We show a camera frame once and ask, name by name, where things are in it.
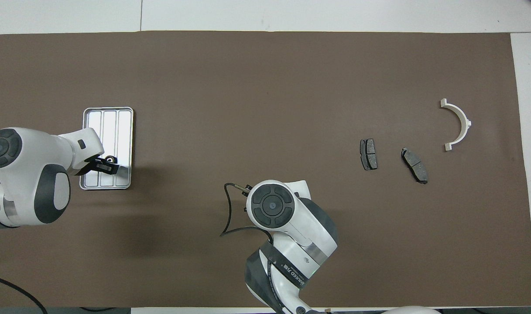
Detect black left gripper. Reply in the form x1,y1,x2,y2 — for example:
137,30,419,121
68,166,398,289
75,153,120,176

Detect silver metal tray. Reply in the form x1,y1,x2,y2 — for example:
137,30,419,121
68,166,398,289
79,107,134,191

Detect brown table mat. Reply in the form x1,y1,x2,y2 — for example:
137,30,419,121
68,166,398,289
0,31,531,308

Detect rectangular dark brake pad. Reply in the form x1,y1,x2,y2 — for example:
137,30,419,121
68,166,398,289
360,139,378,171

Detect curved dark brake pad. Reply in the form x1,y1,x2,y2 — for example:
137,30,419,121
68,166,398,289
401,147,428,184

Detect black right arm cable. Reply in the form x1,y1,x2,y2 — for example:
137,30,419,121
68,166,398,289
219,183,274,238

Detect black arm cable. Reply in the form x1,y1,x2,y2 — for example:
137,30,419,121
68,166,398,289
219,183,274,238
0,274,48,314

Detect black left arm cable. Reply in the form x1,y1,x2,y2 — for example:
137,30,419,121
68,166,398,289
0,274,48,314

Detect white half-ring bracket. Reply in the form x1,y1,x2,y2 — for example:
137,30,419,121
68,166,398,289
440,99,472,151

